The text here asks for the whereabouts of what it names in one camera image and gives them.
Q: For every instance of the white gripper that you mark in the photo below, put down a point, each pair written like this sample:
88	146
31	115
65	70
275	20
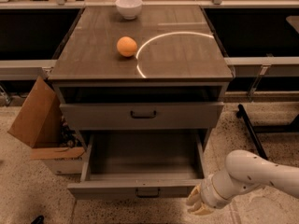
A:
207	193

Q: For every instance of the grey drawer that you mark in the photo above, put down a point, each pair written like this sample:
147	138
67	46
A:
142	116
140	164

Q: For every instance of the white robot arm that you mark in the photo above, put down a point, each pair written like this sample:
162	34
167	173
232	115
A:
242	173

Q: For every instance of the grey drawer cabinet wood top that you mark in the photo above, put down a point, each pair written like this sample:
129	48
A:
177	61

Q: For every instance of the grey top drawer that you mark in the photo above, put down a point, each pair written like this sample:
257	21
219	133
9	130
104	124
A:
142	116

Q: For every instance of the black metal stand leg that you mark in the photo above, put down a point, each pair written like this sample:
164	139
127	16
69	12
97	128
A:
242	114

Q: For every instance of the small black floor object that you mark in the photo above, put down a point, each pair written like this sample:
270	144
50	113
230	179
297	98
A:
38	220

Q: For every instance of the orange fruit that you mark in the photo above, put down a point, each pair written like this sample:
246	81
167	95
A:
126	46

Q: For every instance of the open cardboard box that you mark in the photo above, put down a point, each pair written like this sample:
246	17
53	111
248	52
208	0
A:
39	125

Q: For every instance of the white ceramic bowl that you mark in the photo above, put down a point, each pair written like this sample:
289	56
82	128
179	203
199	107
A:
129	9

